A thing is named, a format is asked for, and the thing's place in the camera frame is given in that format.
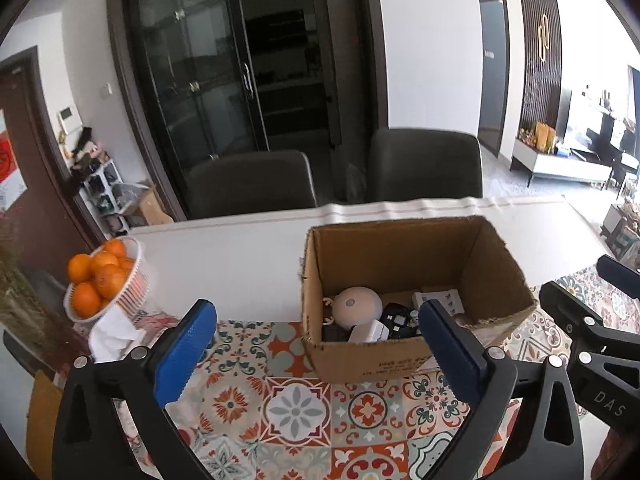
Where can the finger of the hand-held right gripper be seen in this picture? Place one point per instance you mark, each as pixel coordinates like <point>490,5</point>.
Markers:
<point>570,305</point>
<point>620,271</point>

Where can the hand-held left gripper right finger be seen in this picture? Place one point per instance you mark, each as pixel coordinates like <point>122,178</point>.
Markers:
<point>450,355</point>

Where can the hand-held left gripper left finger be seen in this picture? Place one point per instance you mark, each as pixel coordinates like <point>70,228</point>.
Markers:
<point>185,355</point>

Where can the white power strip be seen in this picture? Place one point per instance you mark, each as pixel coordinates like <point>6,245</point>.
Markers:
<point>440,299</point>

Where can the black device white marks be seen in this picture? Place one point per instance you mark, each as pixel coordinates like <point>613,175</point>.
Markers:
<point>397,318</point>

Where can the small white charger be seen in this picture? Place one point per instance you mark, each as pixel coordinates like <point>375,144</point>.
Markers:
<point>369,331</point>

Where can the brown cardboard box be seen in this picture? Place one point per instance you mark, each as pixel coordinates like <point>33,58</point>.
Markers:
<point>350,367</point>

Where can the white round night light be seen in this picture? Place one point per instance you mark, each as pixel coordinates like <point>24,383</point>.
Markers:
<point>356,305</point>

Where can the black power adapter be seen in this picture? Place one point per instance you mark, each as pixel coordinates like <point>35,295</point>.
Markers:
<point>334,333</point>

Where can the dark side chair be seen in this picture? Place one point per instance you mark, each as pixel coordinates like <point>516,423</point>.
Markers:
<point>622,230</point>

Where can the white tissue paper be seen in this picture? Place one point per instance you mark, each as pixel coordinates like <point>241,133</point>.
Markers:
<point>117,332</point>

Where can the white fruit basket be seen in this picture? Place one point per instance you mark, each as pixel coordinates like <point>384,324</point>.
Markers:
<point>132,287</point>

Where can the pile of oranges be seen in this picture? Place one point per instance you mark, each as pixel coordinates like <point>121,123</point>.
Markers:
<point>100,275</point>

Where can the white tv cabinet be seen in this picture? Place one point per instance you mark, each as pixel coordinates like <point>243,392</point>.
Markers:
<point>560,166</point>

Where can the black desk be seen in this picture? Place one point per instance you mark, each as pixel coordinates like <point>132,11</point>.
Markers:
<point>620,147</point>

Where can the patterned table runner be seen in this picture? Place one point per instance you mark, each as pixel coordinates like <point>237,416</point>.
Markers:
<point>300,410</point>

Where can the cardboard box on floor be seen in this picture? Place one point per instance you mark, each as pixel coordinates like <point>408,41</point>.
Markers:
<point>152,206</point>

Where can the yellow placemat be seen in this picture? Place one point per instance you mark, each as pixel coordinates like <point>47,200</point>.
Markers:
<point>42,410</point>

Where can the yellow gift bags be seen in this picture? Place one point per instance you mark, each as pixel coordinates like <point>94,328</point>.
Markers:
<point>545,136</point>

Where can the glass vase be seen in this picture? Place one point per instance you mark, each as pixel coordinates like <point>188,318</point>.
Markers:
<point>42,290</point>

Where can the white shoe rack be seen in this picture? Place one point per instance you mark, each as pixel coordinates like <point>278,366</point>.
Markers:
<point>102,195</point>

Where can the dark grey dining chair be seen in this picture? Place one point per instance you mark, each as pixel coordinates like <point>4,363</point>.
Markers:
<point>250,185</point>
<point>425,165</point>

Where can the pile of bags and shoes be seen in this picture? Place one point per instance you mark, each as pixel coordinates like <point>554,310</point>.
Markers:
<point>85,152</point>

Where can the dark interior door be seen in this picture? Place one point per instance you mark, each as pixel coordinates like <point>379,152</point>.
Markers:
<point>492,70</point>

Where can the white red door poster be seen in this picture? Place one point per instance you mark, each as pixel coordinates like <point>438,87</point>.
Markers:
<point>10,165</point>

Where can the white intercom panel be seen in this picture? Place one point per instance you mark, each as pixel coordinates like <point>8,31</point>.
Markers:
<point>69,116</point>

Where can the brown entry door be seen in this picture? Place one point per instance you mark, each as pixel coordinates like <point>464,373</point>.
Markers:
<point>35,125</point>

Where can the dark glass door cabinet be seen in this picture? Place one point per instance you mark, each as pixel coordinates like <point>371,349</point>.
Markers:
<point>225,60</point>

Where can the dark slatted wall panel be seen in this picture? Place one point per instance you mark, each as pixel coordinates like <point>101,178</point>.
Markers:
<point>530,85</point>

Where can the gold wall ornament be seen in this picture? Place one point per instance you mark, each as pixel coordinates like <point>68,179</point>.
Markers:
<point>542,37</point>

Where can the white wall switch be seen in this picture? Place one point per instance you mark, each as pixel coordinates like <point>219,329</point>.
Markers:
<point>105,90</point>

